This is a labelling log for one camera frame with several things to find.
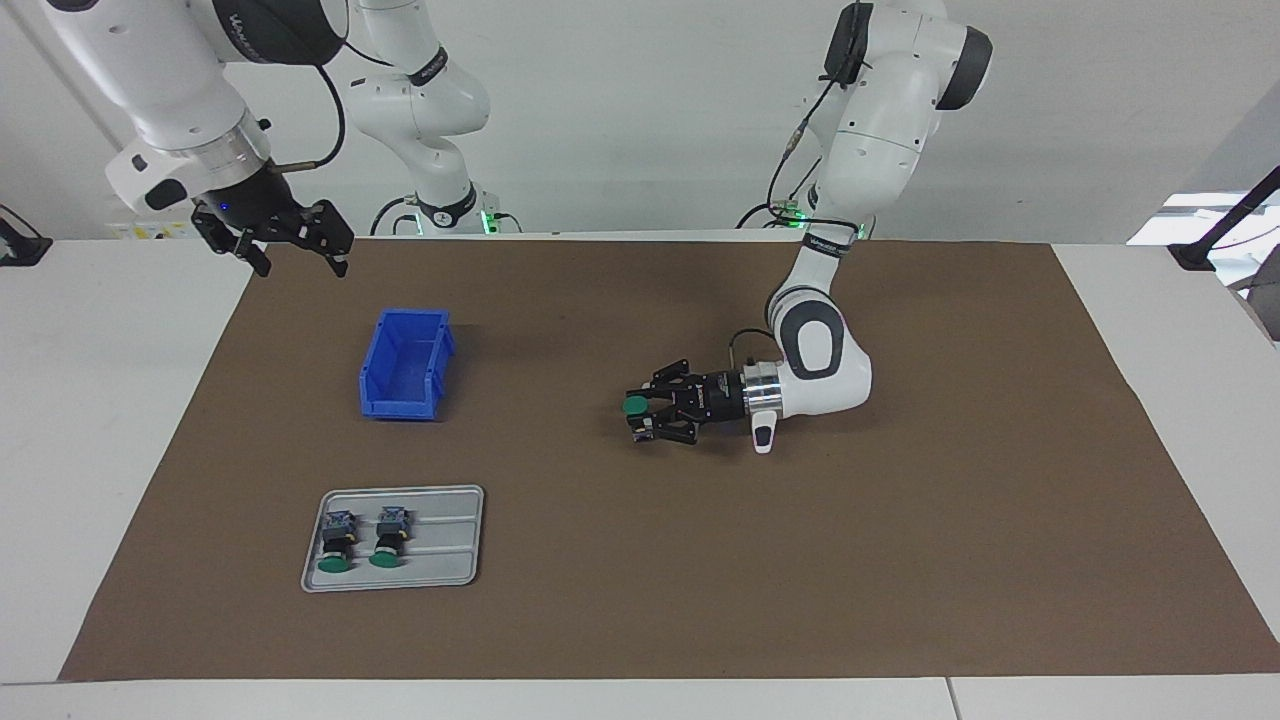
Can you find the dark grey chair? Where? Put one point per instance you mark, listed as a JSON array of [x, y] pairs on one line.
[[1270, 310]]

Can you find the blue plastic storage bin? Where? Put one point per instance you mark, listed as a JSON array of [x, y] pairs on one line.
[[400, 405]]

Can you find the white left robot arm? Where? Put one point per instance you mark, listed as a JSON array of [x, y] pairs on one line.
[[880, 120]]

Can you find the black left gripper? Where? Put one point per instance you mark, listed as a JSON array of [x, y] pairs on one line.
[[720, 398]]

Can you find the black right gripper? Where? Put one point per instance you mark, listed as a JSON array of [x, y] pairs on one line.
[[250, 200]]

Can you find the white socket box yellow labels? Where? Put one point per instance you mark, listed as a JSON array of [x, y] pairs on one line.
[[140, 230]]

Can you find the black clamp mount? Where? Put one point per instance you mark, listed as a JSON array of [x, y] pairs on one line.
[[20, 250]]

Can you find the brown paper table mat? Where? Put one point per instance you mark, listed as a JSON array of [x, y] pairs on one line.
[[700, 580]]

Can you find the green push button switch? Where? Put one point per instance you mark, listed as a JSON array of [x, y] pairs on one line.
[[634, 406], [388, 540], [336, 545]]

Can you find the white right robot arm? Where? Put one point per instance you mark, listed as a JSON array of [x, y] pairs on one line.
[[160, 70]]

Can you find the grey metal tray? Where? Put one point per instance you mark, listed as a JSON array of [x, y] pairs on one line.
[[450, 545]]

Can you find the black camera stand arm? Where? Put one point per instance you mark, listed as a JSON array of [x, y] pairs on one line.
[[1190, 257]]

